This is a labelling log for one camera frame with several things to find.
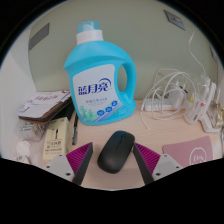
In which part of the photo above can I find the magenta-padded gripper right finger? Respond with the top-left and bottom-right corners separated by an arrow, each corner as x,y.
132,141 -> 184,186

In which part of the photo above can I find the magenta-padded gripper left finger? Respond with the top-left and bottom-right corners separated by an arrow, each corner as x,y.
43,141 -> 94,186

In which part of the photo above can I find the black computer mouse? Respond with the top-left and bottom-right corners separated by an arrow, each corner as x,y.
96,130 -> 136,174

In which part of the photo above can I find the pink mouse pad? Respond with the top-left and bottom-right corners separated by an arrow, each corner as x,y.
162,135 -> 214,168

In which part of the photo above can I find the black pen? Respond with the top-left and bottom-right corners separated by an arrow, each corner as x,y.
71,113 -> 80,146

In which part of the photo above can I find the pale yellow small box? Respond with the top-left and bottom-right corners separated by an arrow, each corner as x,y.
42,117 -> 70,161

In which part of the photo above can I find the brown notebook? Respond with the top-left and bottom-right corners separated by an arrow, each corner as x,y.
18,99 -> 74,125

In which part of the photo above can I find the white power strip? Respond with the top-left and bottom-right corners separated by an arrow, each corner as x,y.
143,98 -> 188,113

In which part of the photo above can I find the clear plastic bag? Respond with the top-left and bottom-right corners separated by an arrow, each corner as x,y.
18,119 -> 48,143

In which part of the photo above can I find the small white tube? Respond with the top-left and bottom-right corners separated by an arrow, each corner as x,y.
14,154 -> 31,165

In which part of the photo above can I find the white charger block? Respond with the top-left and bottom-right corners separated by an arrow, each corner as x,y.
169,89 -> 186,110

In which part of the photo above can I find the clear plastic labelled bottle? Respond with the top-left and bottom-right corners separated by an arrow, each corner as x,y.
184,74 -> 214,126

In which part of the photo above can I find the blue detergent bottle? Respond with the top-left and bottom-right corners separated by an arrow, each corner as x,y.
63,20 -> 138,127

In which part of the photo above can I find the white desk hutch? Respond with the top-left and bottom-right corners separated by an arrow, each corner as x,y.
0,29 -> 38,158

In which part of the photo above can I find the white cable bundle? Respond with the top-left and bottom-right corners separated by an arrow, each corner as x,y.
139,68 -> 198,131

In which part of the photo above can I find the white wall socket cable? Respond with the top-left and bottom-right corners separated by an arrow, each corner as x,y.
187,29 -> 208,79

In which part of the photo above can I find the grey blank wall plate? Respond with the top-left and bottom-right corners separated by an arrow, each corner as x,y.
28,22 -> 51,52

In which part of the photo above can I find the grey wall socket plate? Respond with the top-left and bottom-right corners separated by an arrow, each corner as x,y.
163,9 -> 186,32

